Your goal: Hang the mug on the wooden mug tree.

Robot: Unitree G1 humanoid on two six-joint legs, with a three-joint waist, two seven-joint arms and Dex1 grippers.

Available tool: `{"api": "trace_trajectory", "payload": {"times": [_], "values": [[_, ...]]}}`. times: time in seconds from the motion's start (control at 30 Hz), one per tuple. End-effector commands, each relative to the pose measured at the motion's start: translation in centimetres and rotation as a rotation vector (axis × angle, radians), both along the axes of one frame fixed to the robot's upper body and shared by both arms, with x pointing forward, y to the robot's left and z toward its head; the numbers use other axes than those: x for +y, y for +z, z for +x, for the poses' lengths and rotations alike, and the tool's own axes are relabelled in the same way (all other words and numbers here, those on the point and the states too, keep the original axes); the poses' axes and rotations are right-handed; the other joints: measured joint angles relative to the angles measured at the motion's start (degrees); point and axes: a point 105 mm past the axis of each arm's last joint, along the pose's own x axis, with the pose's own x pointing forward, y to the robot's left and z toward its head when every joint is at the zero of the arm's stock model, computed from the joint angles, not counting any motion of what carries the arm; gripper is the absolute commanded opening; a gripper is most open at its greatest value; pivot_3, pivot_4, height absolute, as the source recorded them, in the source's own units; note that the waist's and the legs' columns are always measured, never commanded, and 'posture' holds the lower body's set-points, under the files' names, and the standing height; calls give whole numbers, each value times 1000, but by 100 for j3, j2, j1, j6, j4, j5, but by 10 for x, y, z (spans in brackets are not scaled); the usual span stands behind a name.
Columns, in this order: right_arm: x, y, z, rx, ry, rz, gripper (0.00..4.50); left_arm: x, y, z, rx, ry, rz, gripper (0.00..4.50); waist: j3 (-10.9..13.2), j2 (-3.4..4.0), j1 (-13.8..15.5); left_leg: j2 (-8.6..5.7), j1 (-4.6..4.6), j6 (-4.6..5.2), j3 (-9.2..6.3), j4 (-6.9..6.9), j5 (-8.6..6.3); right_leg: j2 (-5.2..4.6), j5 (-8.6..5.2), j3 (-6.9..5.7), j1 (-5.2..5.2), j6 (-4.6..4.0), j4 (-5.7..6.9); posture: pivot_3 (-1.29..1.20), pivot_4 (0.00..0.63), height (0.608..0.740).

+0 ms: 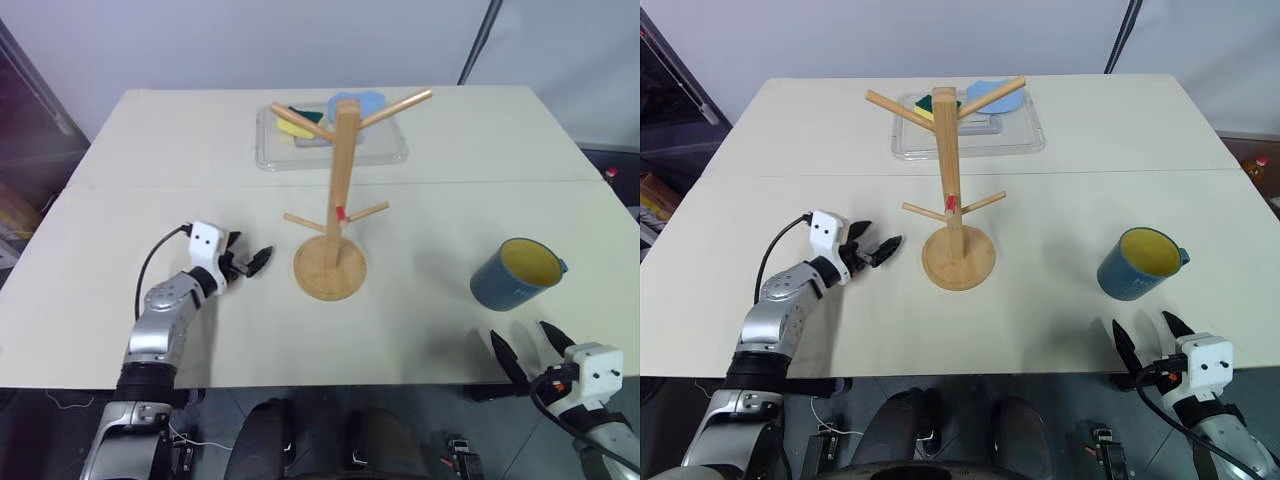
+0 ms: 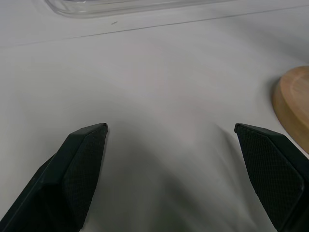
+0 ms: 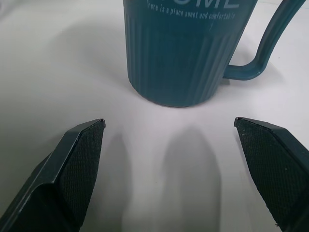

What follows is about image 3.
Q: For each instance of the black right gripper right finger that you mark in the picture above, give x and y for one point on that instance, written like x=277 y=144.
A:
x=272 y=164

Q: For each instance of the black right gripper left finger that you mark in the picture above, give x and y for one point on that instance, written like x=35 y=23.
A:
x=72 y=169

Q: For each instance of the teal ribbed ceramic mug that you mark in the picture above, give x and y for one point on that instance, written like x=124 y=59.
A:
x=178 y=60

